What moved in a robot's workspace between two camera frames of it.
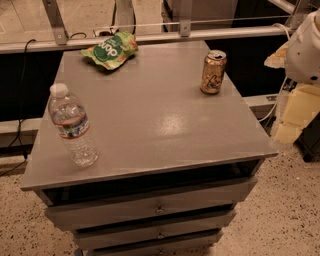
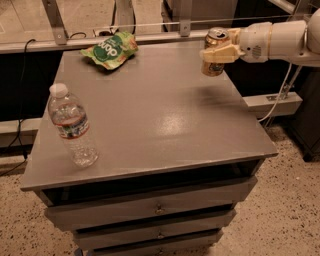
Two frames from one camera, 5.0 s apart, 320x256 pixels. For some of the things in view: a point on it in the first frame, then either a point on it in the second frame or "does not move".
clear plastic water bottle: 72,123 does not move
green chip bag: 113,51 does not move
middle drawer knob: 160,235 does not move
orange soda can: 213,72 -> 215,37
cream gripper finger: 302,103 -> 223,54
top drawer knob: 159,210 does not move
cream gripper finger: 278,59 -> 235,34
